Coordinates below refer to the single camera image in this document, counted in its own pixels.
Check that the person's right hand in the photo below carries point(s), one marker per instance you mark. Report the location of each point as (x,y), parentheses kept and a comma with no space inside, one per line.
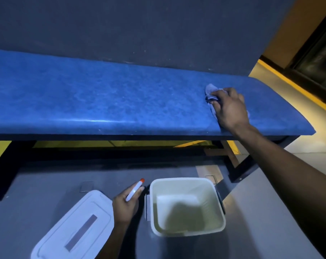
(231,113)

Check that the person's left hand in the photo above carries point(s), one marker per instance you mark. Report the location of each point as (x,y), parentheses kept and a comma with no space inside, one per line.
(123,209)

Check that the pink spray bottle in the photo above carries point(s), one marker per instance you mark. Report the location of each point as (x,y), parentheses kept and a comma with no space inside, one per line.
(133,190)

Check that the white plastic box lid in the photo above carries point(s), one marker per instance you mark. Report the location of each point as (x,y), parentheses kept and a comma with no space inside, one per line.
(98,202)

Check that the blue cleaning cloth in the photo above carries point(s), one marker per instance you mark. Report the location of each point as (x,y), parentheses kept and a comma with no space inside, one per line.
(210,88)

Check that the white plastic storage box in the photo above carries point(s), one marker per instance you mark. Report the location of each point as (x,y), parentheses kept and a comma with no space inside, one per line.
(179,210)

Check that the blue bench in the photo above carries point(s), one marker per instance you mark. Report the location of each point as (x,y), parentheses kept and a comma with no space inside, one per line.
(98,97)

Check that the person's right forearm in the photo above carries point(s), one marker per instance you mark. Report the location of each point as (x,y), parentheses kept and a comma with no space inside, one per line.
(292,186)

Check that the dark glass door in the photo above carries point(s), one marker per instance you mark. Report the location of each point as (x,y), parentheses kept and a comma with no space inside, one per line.
(319,59)

